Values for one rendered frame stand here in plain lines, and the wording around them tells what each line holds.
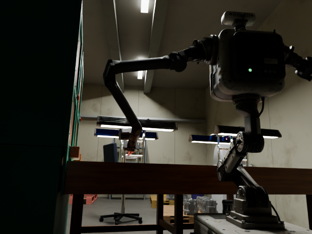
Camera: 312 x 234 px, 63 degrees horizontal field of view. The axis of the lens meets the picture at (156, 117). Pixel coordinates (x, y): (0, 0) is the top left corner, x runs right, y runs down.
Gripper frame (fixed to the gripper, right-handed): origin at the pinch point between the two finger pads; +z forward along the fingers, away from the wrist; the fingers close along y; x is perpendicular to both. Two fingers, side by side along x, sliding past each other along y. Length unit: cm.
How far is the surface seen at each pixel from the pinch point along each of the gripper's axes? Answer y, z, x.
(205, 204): -150, 154, -72
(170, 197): -173, 308, -197
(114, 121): 10.3, -6.2, -26.6
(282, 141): -271, 74, -136
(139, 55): -83, 116, -459
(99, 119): 21.4, -5.4, -27.4
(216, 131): -74, -9, -27
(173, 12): -96, -26, -338
